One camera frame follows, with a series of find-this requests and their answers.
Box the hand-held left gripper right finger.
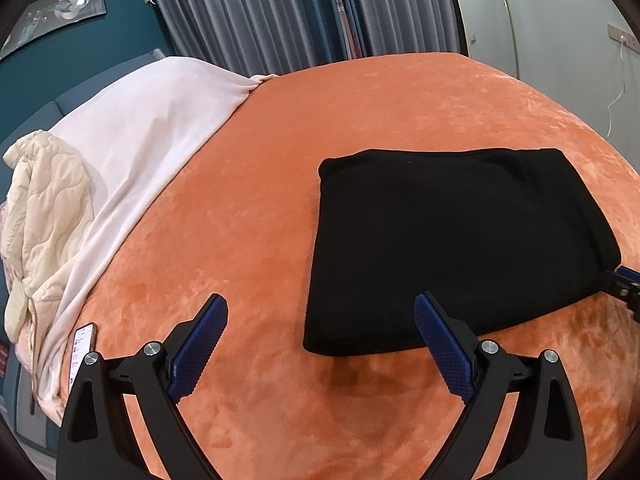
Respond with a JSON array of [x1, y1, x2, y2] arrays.
[[414, 292, 587, 480]]

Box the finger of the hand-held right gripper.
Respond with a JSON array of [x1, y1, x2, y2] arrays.
[[598, 266, 640, 324]]

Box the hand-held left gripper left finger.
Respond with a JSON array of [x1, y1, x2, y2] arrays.
[[56, 293, 229, 480]]

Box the black pants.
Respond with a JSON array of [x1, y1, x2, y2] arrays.
[[302, 147, 622, 358]]

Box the smartphone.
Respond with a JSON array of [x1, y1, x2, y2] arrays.
[[69, 322, 98, 387]]

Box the orange plush blanket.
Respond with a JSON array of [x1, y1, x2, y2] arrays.
[[60, 51, 640, 480]]

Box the grey bedside cabinet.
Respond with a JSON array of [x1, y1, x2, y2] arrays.
[[14, 350, 67, 443]]

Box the cream quilted comforter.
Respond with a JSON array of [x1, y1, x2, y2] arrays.
[[2, 130, 108, 347]]

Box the white bed sheet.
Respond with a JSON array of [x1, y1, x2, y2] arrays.
[[37, 56, 278, 418]]

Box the blue padded headboard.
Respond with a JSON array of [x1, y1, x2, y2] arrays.
[[0, 49, 167, 161]]

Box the tall rounded mirror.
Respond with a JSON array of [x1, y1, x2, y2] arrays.
[[447, 0, 522, 80]]

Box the grey curtain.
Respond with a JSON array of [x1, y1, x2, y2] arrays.
[[150, 0, 346, 78], [362, 0, 463, 57]]

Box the blue curtain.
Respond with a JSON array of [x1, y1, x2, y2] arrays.
[[325, 0, 371, 61]]

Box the white charging cable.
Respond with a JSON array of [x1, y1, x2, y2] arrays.
[[605, 37, 629, 137]]

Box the wall socket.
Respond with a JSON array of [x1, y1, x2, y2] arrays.
[[607, 24, 640, 50]]

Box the wall poster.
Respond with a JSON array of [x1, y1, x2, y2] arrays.
[[0, 0, 109, 61]]

